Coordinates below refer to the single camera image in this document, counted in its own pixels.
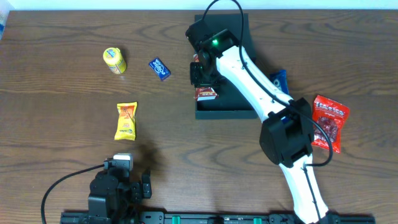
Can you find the red hello panda box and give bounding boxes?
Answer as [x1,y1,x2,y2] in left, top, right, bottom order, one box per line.
[192,53,219,102]

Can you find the blue eclipse mint box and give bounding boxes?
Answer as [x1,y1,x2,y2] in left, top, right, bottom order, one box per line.
[149,57,171,81]

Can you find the blue oreo cookie pack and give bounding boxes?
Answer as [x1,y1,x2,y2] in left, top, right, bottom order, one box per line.
[270,70,289,95]

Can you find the red hacks sweets bag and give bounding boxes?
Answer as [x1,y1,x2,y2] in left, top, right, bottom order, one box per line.
[312,95,350,154]

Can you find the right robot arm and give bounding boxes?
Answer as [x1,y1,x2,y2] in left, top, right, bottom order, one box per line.
[185,19,328,223]

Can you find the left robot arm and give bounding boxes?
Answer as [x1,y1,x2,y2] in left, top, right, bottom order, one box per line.
[85,168,152,224]

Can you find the yellow round candy container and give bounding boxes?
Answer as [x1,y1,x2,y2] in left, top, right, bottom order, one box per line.
[103,47,127,74]

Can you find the dark green open box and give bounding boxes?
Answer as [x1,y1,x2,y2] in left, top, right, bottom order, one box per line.
[195,14,257,119]

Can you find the yellow peanut butter snack packet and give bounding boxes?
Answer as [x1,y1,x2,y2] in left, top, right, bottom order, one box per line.
[114,102,137,141]

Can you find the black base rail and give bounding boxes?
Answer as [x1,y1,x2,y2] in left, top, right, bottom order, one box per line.
[60,210,376,224]

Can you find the left black cable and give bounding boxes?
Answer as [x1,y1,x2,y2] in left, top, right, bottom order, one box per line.
[40,164,105,224]

